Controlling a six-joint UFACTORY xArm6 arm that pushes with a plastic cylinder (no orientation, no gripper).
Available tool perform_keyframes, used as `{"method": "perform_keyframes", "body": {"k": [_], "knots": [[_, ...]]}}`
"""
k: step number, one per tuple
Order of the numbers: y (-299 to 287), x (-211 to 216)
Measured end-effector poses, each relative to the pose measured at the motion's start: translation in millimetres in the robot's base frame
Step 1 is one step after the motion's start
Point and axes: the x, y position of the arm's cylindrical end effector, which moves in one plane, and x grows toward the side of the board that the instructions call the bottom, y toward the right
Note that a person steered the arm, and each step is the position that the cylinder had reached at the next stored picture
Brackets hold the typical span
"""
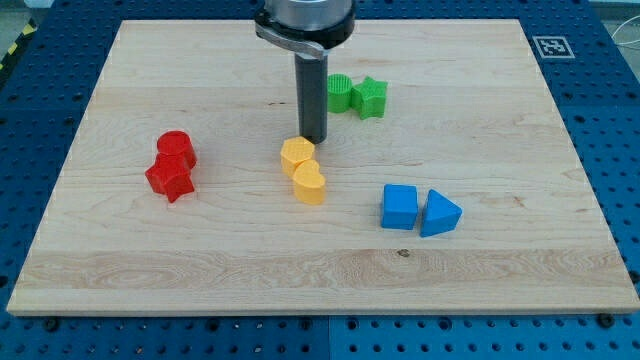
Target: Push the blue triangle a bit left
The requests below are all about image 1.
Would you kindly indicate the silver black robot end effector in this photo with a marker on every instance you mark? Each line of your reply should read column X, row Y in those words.
column 308, row 28

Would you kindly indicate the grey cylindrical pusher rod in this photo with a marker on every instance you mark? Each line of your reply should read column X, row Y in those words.
column 312, row 97

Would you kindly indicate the blue triangle block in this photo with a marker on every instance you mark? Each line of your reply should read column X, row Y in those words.
column 440, row 215

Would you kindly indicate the green cylinder block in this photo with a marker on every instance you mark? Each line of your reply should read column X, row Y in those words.
column 339, row 87

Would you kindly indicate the green star block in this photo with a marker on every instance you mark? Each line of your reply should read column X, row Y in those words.
column 368, row 98

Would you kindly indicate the yellow hexagon block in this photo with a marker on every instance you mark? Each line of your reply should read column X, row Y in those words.
column 295, row 151

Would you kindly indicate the yellow heart block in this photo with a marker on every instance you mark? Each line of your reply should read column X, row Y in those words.
column 309, row 183

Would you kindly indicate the red cylinder block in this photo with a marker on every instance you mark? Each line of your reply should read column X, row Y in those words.
column 177, row 143

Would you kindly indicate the blue cube block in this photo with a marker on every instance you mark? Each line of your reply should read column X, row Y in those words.
column 399, row 206

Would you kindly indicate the red star block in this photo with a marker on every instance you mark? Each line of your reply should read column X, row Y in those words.
column 170, row 175

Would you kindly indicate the light wooden board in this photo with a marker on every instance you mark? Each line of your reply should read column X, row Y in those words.
column 468, row 114

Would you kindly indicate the white fiducial marker tag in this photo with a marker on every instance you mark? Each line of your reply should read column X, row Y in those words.
column 553, row 47

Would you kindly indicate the yellow black hazard tape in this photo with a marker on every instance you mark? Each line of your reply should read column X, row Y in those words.
column 19, row 46

